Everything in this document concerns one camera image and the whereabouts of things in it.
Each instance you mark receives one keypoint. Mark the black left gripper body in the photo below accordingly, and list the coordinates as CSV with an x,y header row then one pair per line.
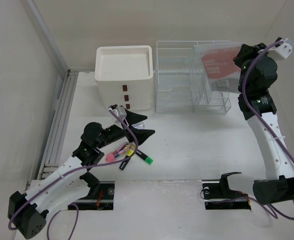
x,y
114,133

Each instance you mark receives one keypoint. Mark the aluminium frame rail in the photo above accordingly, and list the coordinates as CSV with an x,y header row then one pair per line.
x,y
64,92

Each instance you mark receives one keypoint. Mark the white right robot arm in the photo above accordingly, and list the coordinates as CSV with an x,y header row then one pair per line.
x,y
258,73

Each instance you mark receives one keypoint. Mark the red booklet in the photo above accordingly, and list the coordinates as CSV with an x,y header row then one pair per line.
x,y
222,75

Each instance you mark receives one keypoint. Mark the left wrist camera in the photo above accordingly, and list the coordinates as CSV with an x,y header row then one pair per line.
x,y
119,111

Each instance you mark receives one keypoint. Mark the yellow cap black highlighter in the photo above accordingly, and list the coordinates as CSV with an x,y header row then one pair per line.
x,y
125,163

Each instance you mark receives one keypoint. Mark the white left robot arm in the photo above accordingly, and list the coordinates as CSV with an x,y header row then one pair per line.
x,y
30,211

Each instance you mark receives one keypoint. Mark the green cap black highlighter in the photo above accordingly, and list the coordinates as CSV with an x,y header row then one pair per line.
x,y
144,157

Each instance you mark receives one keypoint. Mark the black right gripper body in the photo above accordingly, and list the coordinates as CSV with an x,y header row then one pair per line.
x,y
243,60

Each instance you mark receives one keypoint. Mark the small clear glue bottle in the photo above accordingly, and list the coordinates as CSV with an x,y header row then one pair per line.
x,y
139,126

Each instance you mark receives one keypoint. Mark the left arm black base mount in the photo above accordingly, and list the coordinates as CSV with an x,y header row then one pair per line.
x,y
100,196

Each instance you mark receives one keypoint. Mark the white three-drawer storage box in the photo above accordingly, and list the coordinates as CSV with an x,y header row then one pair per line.
x,y
124,76

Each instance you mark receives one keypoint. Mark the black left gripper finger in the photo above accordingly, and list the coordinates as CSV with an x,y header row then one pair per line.
x,y
134,118
142,134

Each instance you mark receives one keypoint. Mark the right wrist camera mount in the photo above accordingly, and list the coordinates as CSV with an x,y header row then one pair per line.
x,y
281,51

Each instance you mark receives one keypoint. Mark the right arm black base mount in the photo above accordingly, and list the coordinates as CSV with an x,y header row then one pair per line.
x,y
218,196

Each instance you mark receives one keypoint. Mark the white wire mesh organizer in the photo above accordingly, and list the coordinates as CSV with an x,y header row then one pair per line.
x,y
181,84

